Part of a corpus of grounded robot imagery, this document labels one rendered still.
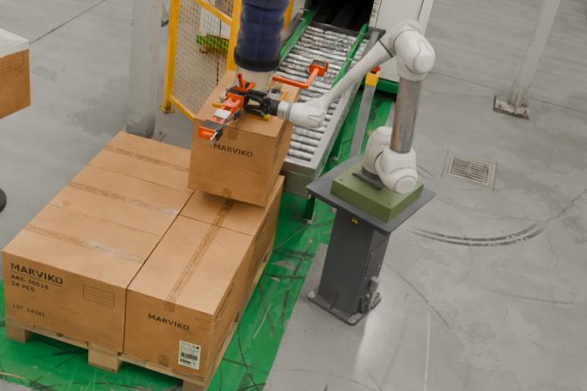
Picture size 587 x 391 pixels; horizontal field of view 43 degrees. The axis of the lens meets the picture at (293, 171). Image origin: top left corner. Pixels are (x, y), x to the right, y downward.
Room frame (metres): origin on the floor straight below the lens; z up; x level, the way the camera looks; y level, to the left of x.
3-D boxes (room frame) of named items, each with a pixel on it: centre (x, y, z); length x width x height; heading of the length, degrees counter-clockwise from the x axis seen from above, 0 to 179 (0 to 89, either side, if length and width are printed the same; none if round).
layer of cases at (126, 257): (3.03, 0.62, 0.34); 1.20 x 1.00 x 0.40; 171
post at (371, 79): (4.13, -0.36, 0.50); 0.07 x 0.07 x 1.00; 81
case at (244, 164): (3.35, 0.28, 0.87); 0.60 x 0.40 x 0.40; 174
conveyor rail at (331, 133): (4.74, -0.28, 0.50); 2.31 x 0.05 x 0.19; 171
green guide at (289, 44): (5.19, 0.25, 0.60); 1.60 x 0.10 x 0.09; 171
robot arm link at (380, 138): (3.24, -0.41, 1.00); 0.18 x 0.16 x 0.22; 20
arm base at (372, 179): (3.26, -0.42, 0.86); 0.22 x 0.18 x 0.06; 144
